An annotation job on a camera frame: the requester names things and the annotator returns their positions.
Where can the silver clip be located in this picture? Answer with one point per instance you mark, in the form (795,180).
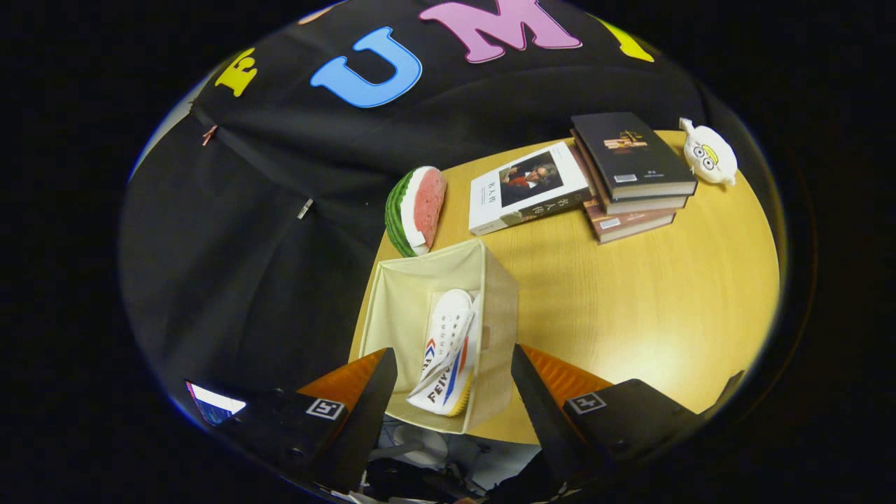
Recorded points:
(305,208)

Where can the white chair base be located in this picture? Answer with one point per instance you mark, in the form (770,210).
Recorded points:
(420,448)

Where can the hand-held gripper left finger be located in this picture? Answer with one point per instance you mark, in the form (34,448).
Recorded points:
(360,427)

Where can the white portrait cover book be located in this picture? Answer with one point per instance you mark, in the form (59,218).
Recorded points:
(490,203)

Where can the reddish brown book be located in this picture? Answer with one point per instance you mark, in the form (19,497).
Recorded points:
(630,225)

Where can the white plush toy with glasses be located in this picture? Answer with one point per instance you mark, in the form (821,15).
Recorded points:
(710,157)

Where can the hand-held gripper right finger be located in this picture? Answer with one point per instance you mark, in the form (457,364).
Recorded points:
(542,420)

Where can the dark book with white pages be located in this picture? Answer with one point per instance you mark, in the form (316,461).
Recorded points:
(644,205)

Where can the white canvas shoe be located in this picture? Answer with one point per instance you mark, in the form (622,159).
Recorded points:
(448,318)
(451,385)

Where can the black backdrop cloth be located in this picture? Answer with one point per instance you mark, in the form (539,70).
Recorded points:
(231,266)

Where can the watermelon slice plush toy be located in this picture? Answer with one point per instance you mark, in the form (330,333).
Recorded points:
(427,206)

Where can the computer monitor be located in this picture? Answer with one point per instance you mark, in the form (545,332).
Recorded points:
(213,406)

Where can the pink clip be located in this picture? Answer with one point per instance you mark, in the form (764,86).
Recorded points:
(209,135)

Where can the beige fabric storage box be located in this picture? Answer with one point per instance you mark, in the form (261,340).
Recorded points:
(402,315)

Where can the black hardcover book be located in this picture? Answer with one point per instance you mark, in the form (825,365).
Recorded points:
(630,157)

